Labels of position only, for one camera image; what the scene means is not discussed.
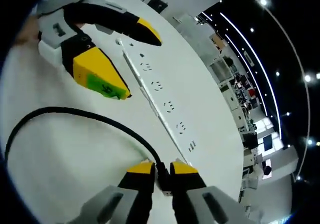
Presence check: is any black cable with plug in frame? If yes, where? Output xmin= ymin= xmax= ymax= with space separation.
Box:
xmin=3 ymin=106 xmax=174 ymax=197

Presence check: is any person's left hand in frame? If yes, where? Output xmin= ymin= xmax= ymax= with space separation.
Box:
xmin=14 ymin=16 xmax=41 ymax=46

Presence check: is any white USB port socket panel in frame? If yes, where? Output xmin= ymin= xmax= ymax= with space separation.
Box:
xmin=114 ymin=37 xmax=198 ymax=169

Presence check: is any black square device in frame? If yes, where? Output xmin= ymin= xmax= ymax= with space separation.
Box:
xmin=147 ymin=0 xmax=169 ymax=13

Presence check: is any thin ceiling light strip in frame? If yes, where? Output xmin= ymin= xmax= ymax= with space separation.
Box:
xmin=219 ymin=12 xmax=285 ymax=140

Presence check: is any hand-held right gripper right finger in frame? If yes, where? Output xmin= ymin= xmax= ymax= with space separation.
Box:
xmin=169 ymin=158 xmax=253 ymax=224

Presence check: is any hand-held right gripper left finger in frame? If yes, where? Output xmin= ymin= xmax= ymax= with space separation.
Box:
xmin=72 ymin=160 xmax=156 ymax=224

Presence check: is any dark wall monitor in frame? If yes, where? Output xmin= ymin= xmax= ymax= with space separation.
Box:
xmin=262 ymin=133 xmax=274 ymax=151

